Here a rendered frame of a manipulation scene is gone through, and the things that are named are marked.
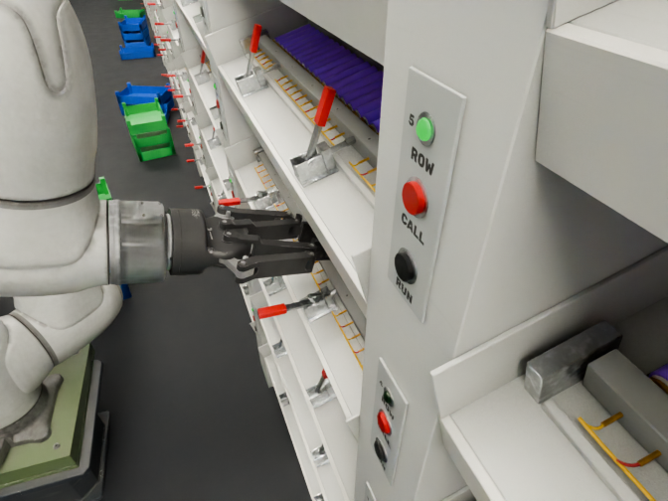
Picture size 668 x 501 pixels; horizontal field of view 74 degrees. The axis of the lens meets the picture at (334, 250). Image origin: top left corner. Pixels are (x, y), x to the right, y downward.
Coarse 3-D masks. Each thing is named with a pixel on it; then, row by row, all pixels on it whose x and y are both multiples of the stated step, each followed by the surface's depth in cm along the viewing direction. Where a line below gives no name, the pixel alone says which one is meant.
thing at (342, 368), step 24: (240, 144) 85; (240, 168) 88; (288, 240) 69; (288, 288) 62; (312, 288) 60; (336, 312) 57; (312, 336) 55; (336, 336) 54; (336, 360) 52; (360, 360) 51; (336, 384) 49; (360, 384) 49; (360, 408) 47
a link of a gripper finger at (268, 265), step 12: (300, 252) 52; (312, 252) 52; (240, 264) 47; (252, 264) 48; (264, 264) 49; (276, 264) 50; (288, 264) 50; (300, 264) 51; (252, 276) 49; (264, 276) 50
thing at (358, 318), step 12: (264, 156) 84; (276, 180) 77; (288, 192) 74; (288, 204) 71; (324, 264) 60; (312, 276) 61; (336, 276) 58; (336, 288) 56; (348, 300) 54; (348, 312) 54; (360, 312) 53; (348, 324) 53; (360, 324) 51
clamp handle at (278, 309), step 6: (306, 300) 56; (312, 300) 56; (270, 306) 55; (276, 306) 55; (282, 306) 55; (288, 306) 55; (294, 306) 55; (300, 306) 55; (306, 306) 56; (258, 312) 54; (264, 312) 54; (270, 312) 54; (276, 312) 54; (282, 312) 54
